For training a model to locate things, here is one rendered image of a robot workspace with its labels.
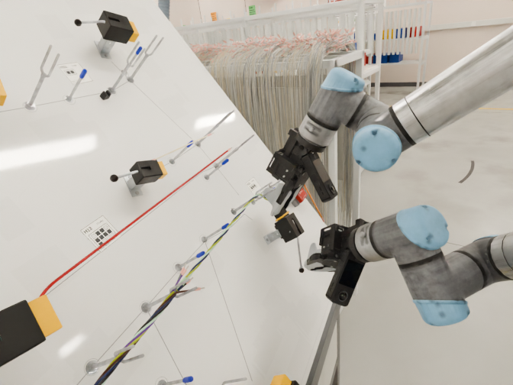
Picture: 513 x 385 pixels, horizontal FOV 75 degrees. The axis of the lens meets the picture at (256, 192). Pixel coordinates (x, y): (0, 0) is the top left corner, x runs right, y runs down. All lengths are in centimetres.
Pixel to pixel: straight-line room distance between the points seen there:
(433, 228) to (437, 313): 14
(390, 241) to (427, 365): 146
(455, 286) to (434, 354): 146
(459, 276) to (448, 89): 30
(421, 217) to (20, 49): 77
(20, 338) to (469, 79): 63
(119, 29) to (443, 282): 78
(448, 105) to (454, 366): 165
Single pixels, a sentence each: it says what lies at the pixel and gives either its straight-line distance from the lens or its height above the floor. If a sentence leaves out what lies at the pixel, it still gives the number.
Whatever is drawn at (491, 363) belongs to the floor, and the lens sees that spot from 215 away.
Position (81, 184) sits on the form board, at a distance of 66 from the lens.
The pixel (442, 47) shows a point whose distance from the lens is 884.
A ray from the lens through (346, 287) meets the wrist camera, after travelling 73.
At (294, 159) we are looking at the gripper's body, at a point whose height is 130.
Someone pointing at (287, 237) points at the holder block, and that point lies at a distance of 82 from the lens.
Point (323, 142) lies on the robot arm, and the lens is 73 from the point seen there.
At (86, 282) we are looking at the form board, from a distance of 60.
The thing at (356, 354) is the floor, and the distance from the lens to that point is 201.
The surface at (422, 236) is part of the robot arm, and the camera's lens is 59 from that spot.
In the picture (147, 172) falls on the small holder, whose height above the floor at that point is 136.
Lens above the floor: 157
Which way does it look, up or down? 26 degrees down
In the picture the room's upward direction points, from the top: 7 degrees counter-clockwise
